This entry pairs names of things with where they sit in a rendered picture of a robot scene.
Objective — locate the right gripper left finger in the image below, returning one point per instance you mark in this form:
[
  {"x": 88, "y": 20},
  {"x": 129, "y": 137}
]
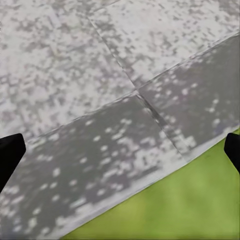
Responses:
[{"x": 12, "y": 149}]

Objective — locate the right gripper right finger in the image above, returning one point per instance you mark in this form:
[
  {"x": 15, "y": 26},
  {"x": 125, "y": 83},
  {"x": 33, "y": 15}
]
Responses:
[{"x": 232, "y": 149}]

